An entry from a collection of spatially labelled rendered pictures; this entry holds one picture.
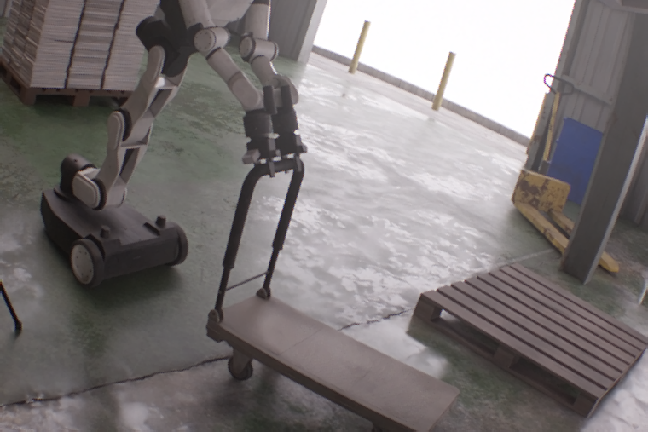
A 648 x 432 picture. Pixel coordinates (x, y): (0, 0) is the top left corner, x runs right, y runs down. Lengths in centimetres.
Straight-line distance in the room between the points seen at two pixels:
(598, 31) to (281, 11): 533
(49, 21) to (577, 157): 545
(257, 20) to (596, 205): 300
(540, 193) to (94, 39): 400
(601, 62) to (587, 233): 363
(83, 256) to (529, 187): 425
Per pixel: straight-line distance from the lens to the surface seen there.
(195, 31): 229
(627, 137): 477
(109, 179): 289
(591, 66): 816
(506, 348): 317
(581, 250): 492
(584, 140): 739
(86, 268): 275
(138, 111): 272
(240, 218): 223
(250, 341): 234
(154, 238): 290
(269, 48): 257
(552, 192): 619
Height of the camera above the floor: 140
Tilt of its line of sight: 17 degrees down
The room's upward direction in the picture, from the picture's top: 18 degrees clockwise
